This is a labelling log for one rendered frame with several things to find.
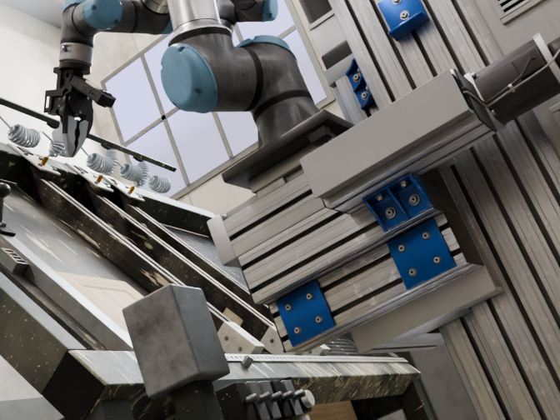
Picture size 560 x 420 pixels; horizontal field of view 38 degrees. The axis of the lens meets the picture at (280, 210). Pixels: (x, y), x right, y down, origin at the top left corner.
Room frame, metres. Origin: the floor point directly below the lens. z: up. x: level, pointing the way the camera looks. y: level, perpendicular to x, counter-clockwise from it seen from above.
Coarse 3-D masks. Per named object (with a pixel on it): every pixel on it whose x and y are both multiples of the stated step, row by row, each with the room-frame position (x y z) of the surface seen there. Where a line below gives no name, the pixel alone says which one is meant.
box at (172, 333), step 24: (168, 288) 1.43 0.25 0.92; (192, 288) 1.50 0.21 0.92; (144, 312) 1.45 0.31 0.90; (168, 312) 1.43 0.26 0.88; (192, 312) 1.47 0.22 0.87; (144, 336) 1.45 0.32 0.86; (168, 336) 1.44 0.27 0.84; (192, 336) 1.44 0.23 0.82; (216, 336) 1.52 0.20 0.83; (144, 360) 1.46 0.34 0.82; (168, 360) 1.44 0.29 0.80; (192, 360) 1.43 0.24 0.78; (216, 360) 1.49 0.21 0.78; (144, 384) 1.46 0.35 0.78; (168, 384) 1.45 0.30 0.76
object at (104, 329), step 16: (0, 240) 1.85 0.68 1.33; (16, 240) 1.88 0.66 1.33; (32, 256) 1.85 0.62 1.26; (32, 272) 1.82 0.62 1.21; (48, 272) 1.82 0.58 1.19; (48, 288) 1.81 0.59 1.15; (64, 288) 1.80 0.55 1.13; (64, 304) 1.80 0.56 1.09; (80, 304) 1.79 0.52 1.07; (80, 320) 1.79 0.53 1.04; (96, 320) 1.78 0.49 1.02; (96, 336) 1.78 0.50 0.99; (112, 336) 1.77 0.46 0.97; (128, 336) 1.80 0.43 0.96
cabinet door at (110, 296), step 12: (72, 276) 1.98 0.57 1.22; (84, 276) 2.04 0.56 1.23; (84, 288) 1.95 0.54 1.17; (96, 288) 2.02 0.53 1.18; (108, 288) 2.07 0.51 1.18; (120, 288) 2.13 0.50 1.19; (132, 288) 2.20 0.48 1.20; (96, 300) 1.93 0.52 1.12; (108, 300) 2.00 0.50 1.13; (120, 300) 2.06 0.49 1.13; (132, 300) 2.12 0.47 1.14; (108, 312) 1.91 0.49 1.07; (120, 312) 1.98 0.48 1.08; (120, 324) 1.89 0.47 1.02
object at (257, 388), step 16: (224, 384) 1.90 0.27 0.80; (240, 384) 1.75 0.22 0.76; (256, 384) 1.82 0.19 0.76; (272, 384) 1.91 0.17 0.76; (288, 384) 1.98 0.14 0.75; (224, 400) 1.74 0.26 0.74; (240, 400) 1.73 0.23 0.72; (256, 400) 1.74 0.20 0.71; (272, 400) 1.86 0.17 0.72; (288, 400) 1.97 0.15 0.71; (304, 400) 2.11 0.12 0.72; (224, 416) 1.75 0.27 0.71; (240, 416) 1.74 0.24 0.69; (256, 416) 1.77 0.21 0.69; (272, 416) 1.85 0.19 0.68; (288, 416) 1.93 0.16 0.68; (304, 416) 2.12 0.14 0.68
